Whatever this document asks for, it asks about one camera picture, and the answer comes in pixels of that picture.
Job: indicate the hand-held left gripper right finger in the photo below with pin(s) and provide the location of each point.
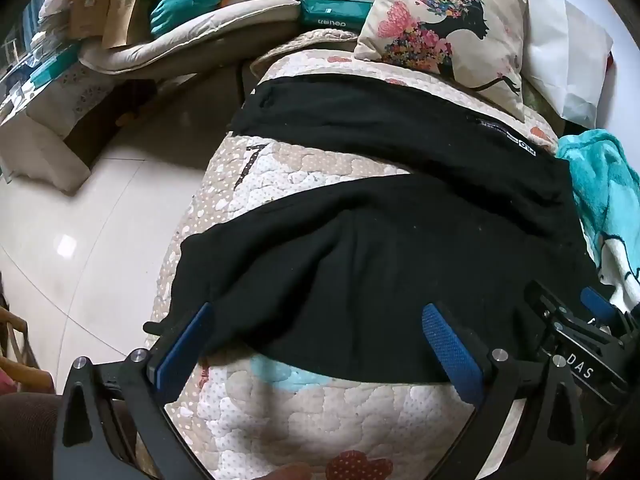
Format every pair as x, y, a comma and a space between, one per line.
452, 355

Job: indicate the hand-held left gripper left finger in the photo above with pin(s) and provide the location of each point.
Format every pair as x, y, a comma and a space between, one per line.
181, 352

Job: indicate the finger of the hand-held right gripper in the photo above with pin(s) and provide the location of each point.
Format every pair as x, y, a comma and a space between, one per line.
547, 307
600, 305

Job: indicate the black pants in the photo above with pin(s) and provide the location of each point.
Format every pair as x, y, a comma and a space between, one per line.
400, 260

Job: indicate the teal fleece blanket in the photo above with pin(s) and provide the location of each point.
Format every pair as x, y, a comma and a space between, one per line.
600, 185

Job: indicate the heart print quilted bedspread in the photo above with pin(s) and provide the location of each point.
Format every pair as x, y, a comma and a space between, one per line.
300, 410

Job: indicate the wooden chair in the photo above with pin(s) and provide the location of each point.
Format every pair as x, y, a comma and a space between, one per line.
20, 340

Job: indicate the person's leg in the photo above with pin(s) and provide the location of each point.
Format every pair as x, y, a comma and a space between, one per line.
25, 435

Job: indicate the white patterned furniture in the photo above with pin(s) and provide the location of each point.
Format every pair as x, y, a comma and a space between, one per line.
55, 110

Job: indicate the floral print pillow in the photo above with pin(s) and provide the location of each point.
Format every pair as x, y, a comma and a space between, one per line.
400, 45

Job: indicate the beige padded cushion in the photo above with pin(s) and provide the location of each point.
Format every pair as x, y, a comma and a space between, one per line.
200, 40

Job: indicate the teal folded cloth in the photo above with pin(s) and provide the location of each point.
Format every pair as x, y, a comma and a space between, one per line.
185, 10

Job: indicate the cardboard box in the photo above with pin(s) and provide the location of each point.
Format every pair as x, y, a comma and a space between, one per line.
90, 5

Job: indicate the teal tissue packet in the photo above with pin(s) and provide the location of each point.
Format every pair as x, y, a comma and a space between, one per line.
335, 12

